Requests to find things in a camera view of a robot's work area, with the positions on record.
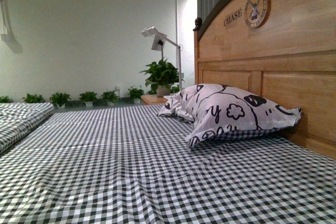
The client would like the far wooden nightstand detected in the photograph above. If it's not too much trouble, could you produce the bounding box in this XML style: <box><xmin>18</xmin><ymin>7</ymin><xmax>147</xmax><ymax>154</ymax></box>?
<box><xmin>141</xmin><ymin>94</ymin><xmax>167</xmax><ymax>105</ymax></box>

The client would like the large potted plant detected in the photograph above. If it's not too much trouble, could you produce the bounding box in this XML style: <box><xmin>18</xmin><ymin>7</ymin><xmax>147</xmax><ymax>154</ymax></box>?
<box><xmin>140</xmin><ymin>59</ymin><xmax>179</xmax><ymax>97</ymax></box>

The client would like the small potted plant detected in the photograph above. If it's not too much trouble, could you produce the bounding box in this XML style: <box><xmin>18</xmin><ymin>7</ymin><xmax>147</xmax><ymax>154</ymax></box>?
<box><xmin>128</xmin><ymin>86</ymin><xmax>144</xmax><ymax>103</ymax></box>
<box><xmin>0</xmin><ymin>96</ymin><xmax>13</xmax><ymax>103</ymax></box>
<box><xmin>79</xmin><ymin>91</ymin><xmax>97</xmax><ymax>107</ymax></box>
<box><xmin>49</xmin><ymin>92</ymin><xmax>71</xmax><ymax>108</ymax></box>
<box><xmin>101</xmin><ymin>91</ymin><xmax>119</xmax><ymax>106</ymax></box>
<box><xmin>22</xmin><ymin>93</ymin><xmax>46</xmax><ymax>103</ymax></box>

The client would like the white patterned pillow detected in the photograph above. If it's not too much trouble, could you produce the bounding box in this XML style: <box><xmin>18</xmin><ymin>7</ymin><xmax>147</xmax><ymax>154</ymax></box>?
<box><xmin>157</xmin><ymin>83</ymin><xmax>302</xmax><ymax>149</ymax></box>

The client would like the white floor lamp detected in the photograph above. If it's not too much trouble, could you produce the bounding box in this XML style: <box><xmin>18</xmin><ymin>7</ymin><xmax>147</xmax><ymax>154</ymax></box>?
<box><xmin>140</xmin><ymin>26</ymin><xmax>184</xmax><ymax>92</ymax></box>

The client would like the checkered bed sheet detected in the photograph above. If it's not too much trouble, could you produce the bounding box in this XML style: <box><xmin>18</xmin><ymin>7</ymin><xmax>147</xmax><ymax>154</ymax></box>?
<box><xmin>1</xmin><ymin>105</ymin><xmax>335</xmax><ymax>223</ymax></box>

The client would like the wooden headboard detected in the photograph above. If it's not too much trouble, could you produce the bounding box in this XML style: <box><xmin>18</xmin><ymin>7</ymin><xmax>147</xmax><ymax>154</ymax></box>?
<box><xmin>194</xmin><ymin>0</ymin><xmax>335</xmax><ymax>158</ymax></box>

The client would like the folded checkered blanket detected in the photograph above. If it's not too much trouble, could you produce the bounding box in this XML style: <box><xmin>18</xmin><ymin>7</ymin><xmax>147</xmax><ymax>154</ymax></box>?
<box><xmin>1</xmin><ymin>102</ymin><xmax>55</xmax><ymax>153</ymax></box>

